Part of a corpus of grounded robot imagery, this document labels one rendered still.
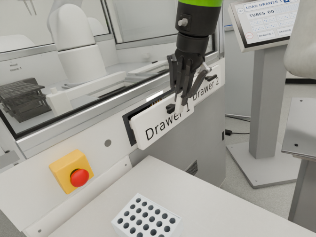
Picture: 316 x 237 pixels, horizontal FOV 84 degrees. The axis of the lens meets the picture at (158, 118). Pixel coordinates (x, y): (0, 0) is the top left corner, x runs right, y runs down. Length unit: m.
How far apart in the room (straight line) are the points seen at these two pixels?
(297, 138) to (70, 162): 0.63
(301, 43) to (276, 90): 0.78
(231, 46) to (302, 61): 1.49
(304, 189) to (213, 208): 0.43
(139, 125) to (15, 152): 0.28
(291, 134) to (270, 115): 0.85
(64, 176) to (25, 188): 0.08
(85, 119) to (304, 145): 0.60
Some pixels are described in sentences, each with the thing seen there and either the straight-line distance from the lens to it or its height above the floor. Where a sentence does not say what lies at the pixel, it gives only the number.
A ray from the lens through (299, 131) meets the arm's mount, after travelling 0.71.
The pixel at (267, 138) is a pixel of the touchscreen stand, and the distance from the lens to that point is 1.63.
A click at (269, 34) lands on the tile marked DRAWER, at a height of 1.00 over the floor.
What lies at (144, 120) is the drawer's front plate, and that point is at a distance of 0.52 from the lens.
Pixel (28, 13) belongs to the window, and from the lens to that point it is 0.47.
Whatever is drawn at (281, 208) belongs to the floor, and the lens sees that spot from 1.48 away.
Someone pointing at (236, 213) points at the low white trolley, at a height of 0.76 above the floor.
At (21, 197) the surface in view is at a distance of 0.50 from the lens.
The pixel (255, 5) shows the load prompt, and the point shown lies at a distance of 1.34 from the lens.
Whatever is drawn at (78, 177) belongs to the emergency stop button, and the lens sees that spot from 0.44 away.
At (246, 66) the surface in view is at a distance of 2.16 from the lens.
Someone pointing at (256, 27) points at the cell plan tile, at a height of 1.05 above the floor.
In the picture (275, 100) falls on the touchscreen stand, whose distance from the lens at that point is 1.50.
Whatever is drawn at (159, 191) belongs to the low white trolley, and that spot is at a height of 0.76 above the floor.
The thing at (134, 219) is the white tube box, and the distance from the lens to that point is 0.45.
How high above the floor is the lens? 1.13
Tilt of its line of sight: 26 degrees down
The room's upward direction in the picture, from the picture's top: 11 degrees counter-clockwise
